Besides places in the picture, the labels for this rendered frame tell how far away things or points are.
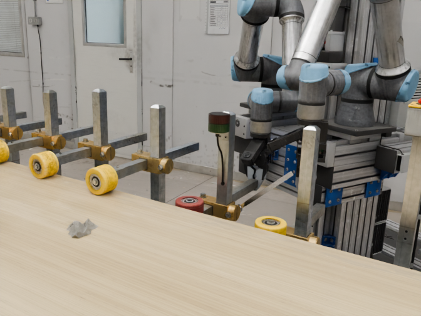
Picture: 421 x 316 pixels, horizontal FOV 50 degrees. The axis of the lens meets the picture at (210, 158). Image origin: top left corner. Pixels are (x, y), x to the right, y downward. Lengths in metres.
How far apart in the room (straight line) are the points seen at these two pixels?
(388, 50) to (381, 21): 0.11
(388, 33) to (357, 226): 0.99
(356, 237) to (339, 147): 0.69
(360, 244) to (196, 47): 2.67
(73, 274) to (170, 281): 0.19
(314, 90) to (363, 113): 0.53
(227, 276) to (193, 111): 3.61
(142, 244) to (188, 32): 3.52
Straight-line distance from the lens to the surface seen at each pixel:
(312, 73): 1.27
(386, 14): 1.59
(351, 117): 1.77
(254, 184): 1.61
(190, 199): 1.27
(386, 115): 2.20
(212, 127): 1.24
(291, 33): 1.76
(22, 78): 5.98
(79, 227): 1.12
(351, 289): 0.94
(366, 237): 2.34
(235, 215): 1.36
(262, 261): 0.99
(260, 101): 1.56
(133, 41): 4.79
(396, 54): 1.66
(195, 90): 4.42
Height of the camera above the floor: 1.36
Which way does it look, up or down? 15 degrees down
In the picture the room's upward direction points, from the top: 2 degrees clockwise
